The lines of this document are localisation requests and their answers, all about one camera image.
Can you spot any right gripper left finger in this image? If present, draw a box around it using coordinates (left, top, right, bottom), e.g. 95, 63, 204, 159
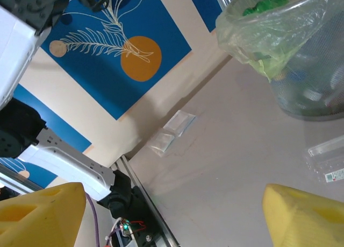
0, 182, 87, 247

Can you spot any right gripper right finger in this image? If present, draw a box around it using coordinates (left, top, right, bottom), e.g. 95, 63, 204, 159
262, 184, 344, 247

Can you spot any mesh waste bin with bag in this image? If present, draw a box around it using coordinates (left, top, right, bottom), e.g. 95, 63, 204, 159
214, 0, 344, 82

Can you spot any square clear bottle beige label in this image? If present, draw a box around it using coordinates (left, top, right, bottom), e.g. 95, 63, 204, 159
306, 135, 344, 183

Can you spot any clear zip bag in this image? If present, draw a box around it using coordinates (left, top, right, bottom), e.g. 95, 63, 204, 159
162, 109, 197, 137
147, 132, 175, 158

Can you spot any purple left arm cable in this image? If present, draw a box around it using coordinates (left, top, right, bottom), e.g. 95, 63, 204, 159
85, 195, 101, 247

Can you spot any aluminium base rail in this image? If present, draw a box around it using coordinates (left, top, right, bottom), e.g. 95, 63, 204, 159
109, 154, 181, 247

